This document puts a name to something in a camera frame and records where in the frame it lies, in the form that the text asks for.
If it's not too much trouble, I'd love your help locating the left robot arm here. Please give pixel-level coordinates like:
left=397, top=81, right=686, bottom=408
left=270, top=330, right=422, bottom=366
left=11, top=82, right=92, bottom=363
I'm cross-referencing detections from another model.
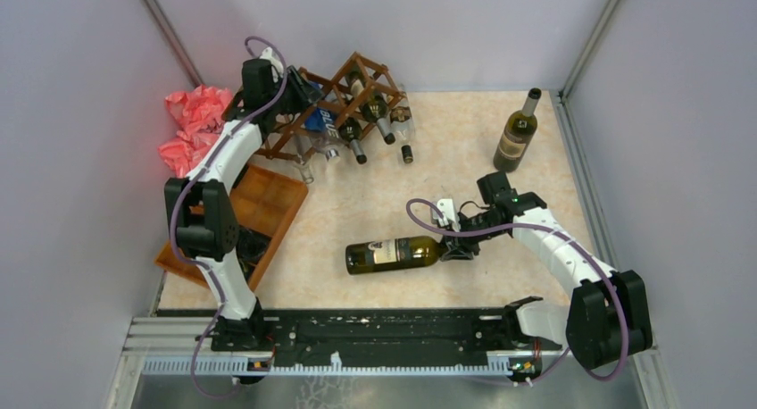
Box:
left=164, top=57, right=323, bottom=350

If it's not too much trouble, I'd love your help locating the clear labelled liquor bottle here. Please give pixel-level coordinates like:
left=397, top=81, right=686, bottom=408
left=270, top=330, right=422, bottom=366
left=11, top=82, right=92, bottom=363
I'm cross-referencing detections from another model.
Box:
left=389, top=92, right=414, bottom=164

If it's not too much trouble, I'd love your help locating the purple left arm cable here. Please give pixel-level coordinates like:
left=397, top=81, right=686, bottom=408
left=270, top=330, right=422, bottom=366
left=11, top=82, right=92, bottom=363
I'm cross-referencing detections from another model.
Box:
left=168, top=36, right=290, bottom=400

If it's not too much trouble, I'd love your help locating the blue square glass bottle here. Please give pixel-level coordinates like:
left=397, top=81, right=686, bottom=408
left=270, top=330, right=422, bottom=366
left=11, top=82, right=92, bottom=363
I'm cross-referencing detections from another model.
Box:
left=301, top=103, right=340, bottom=162

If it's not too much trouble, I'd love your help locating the dark green wine bottle front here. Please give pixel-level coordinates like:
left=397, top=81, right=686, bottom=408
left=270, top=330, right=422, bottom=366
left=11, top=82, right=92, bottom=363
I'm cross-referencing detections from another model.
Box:
left=337, top=117, right=368, bottom=165

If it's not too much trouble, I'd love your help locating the pink plastic bag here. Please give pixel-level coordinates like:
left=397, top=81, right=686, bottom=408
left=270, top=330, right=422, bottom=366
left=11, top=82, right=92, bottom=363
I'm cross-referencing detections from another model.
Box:
left=157, top=85, right=233, bottom=178

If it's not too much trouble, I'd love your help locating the wooden compartment tray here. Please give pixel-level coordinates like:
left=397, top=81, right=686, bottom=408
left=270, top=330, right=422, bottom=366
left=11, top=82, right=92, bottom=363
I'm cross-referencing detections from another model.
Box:
left=176, top=166, right=308, bottom=290

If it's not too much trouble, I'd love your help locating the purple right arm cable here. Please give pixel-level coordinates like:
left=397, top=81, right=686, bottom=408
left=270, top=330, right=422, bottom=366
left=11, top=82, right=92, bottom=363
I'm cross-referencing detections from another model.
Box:
left=406, top=199, right=629, bottom=387

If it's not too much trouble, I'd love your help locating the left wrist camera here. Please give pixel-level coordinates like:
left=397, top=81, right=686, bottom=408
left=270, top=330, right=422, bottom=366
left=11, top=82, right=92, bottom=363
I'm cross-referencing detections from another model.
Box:
left=259, top=46, right=284, bottom=82

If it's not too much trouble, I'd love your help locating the clear glass bottle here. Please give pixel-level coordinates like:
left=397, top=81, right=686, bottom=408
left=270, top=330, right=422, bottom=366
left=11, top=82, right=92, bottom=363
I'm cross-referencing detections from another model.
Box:
left=293, top=135, right=314, bottom=185

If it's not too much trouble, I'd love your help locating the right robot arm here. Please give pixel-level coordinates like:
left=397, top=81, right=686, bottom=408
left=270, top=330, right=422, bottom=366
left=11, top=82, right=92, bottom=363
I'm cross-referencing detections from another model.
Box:
left=431, top=172, right=653, bottom=370

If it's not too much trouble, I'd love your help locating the brown wooden wine rack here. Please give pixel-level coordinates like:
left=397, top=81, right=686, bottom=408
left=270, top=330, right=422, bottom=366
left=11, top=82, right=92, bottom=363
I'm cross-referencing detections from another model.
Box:
left=255, top=53, right=404, bottom=162

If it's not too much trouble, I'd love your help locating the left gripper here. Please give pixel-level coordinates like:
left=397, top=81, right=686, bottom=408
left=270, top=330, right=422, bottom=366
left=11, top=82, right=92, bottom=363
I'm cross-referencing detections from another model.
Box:
left=268, top=64, right=326, bottom=115

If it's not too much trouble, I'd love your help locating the dark green wine bottle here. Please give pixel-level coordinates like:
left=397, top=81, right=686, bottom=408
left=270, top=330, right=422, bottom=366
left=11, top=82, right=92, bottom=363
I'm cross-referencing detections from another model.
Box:
left=346, top=66, right=395, bottom=145
left=337, top=117, right=368, bottom=165

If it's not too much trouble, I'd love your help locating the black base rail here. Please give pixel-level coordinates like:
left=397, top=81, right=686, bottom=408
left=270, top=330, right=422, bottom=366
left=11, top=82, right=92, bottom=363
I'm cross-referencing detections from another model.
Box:
left=127, top=306, right=658, bottom=378

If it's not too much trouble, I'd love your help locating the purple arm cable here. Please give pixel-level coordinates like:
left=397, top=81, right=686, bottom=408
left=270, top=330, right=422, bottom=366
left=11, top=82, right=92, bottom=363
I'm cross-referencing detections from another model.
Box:
left=406, top=199, right=629, bottom=387
left=168, top=36, right=290, bottom=400

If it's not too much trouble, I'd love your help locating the rolled dark belt upper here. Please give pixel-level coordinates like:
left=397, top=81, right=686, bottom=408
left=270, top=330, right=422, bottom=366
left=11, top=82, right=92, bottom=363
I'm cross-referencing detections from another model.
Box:
left=236, top=227, right=271, bottom=264

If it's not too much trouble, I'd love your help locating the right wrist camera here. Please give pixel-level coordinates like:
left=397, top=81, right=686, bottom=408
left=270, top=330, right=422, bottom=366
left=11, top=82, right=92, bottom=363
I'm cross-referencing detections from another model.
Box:
left=431, top=198, right=461, bottom=232

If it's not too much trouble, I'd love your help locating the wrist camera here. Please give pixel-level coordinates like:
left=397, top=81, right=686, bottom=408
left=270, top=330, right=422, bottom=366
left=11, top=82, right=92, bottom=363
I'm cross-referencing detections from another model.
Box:
left=259, top=46, right=284, bottom=82
left=431, top=198, right=461, bottom=232

